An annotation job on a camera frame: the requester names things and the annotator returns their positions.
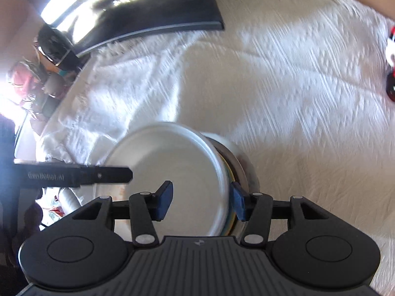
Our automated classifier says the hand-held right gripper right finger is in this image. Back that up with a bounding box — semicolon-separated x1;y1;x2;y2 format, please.
231;181;330;248

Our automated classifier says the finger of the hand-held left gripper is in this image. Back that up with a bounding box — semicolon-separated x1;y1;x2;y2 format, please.
81;166;134;187

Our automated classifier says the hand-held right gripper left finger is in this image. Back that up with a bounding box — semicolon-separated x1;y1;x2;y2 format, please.
72;180;174;248

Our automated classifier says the stainless steel bowl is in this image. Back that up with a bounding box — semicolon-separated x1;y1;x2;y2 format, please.
213;139;258;236

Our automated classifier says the blue enamel bowl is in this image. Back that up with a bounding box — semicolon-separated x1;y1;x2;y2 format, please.
220;156;239;236

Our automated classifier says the white bowl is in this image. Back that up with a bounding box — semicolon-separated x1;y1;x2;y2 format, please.
93;122;230;238

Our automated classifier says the pink bag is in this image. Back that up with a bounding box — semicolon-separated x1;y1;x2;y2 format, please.
7;61;42;101

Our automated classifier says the white textured tablecloth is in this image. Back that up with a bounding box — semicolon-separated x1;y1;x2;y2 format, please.
34;0;395;296

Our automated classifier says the black glossy helmet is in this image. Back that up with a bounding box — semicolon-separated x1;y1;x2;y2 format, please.
35;24;82;69

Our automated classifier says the black monitor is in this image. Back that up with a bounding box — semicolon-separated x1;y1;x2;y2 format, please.
39;0;225;57

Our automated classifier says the red toy figure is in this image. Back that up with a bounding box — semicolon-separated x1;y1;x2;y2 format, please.
384;25;395;102

